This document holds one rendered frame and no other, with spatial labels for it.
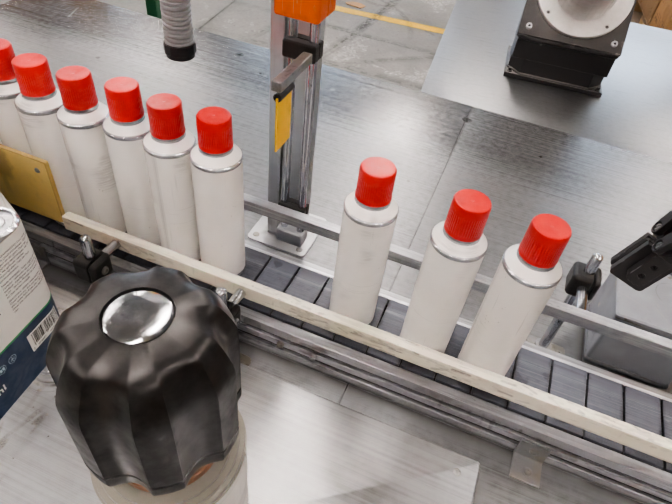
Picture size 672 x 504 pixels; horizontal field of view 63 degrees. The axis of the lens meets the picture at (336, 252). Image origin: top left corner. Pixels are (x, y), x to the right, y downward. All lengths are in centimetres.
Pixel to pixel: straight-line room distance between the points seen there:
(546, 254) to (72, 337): 36
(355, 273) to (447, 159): 49
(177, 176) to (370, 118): 55
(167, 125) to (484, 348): 37
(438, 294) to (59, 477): 36
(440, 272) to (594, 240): 46
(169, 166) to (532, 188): 62
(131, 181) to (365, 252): 27
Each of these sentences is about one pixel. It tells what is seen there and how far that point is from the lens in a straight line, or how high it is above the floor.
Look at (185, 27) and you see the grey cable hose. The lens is 64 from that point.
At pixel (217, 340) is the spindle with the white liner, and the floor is 117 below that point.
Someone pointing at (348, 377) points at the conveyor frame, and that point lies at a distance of 62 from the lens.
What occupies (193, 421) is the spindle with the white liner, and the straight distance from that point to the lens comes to 25.
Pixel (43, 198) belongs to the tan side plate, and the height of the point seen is 93.
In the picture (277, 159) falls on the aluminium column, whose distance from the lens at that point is 69.
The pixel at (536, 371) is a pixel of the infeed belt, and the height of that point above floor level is 88.
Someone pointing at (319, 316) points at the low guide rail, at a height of 91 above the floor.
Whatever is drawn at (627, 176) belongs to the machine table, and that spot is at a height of 83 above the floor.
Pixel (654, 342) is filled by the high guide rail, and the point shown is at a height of 96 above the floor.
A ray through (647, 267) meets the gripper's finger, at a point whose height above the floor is 108.
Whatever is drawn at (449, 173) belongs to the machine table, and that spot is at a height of 83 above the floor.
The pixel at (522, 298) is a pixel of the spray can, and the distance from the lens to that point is 50.
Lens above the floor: 136
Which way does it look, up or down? 44 degrees down
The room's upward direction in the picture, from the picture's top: 8 degrees clockwise
